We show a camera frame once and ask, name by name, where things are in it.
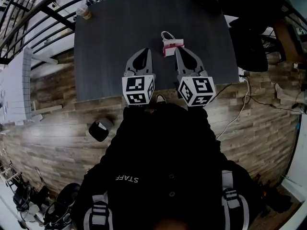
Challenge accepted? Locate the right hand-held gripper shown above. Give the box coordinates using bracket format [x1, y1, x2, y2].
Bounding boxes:
[174, 47, 216, 107]

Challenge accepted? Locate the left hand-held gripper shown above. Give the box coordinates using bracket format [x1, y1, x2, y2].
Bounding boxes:
[121, 47, 156, 106]

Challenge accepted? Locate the small pink white bag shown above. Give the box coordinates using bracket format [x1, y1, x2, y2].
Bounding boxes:
[161, 31, 185, 58]

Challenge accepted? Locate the black waste bin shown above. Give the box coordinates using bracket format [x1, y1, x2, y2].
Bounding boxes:
[88, 118, 113, 143]

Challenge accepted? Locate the person's left forearm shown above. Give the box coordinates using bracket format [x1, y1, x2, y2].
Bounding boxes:
[122, 104, 154, 141]

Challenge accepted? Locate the person's right forearm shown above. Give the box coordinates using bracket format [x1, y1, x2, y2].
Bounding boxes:
[187, 105, 218, 150]

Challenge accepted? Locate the white corner power strip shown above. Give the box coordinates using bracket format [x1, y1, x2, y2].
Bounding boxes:
[238, 67, 249, 82]

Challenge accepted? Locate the plastic drink cup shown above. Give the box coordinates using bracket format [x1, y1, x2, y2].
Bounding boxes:
[75, 3, 92, 21]

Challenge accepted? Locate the brown wooden board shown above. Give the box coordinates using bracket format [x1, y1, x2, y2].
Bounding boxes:
[273, 18, 303, 62]

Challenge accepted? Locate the person's black clothed body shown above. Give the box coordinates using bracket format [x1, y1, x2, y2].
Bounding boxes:
[71, 102, 264, 230]

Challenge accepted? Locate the white tiled table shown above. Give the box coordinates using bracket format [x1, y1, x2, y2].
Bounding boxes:
[0, 47, 63, 127]

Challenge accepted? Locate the black office chair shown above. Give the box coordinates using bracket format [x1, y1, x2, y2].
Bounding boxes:
[56, 183, 81, 207]

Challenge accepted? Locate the black headset gear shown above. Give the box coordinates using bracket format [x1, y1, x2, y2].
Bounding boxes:
[43, 200, 72, 228]

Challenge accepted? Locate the white desk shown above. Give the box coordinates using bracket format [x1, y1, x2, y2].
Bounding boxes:
[0, 188, 48, 230]

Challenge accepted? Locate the white floor cable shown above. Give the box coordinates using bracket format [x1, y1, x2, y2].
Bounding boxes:
[215, 77, 251, 141]

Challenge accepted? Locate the black cable with adapter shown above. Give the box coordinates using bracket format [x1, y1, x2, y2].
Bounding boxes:
[249, 96, 304, 115]

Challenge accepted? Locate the grey right backpack strap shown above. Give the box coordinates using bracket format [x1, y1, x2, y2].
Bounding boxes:
[221, 170, 250, 230]

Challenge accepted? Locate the grey backpack strap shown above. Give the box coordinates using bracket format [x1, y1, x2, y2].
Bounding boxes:
[221, 170, 250, 230]
[83, 194, 113, 230]

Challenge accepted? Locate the grey left backpack strap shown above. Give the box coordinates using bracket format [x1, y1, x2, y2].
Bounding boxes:
[83, 194, 113, 230]

